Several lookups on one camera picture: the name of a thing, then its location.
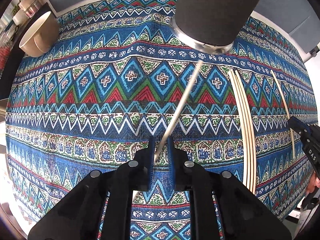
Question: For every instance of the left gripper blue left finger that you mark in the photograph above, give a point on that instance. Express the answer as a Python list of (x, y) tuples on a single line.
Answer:
[(151, 154)]

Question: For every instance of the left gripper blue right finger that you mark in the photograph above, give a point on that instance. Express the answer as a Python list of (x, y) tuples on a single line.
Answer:
[(170, 151)]

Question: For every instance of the person's right hand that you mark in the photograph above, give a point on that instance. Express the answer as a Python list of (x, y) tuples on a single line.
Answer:
[(313, 183)]

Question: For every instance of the patterned blue tablecloth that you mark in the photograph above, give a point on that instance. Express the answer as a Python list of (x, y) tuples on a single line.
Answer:
[(115, 77)]

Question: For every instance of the black cylindrical utensil holder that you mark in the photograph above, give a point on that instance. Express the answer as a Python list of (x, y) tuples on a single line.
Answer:
[(210, 26)]

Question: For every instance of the beige ceramic mug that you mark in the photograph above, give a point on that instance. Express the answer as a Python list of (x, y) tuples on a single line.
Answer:
[(40, 36)]

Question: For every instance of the black side shelf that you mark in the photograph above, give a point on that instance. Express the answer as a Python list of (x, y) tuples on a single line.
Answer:
[(16, 55)]

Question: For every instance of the clear box of red items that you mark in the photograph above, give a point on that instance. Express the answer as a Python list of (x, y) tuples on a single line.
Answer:
[(5, 50)]

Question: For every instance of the small pink glass jar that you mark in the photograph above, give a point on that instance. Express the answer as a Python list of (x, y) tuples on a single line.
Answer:
[(33, 8)]

